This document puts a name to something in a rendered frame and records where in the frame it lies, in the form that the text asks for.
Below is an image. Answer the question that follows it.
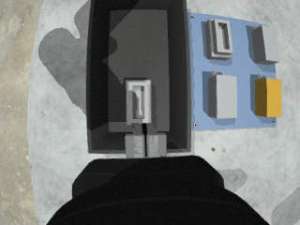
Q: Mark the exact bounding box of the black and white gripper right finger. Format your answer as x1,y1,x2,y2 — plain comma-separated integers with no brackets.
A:
144,123,167,158

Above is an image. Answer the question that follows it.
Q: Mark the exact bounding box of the yellow rectangular block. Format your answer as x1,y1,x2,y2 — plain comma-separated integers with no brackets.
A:
255,79,281,117

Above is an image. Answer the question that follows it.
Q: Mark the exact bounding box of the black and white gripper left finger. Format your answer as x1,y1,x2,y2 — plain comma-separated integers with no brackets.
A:
125,123,145,158

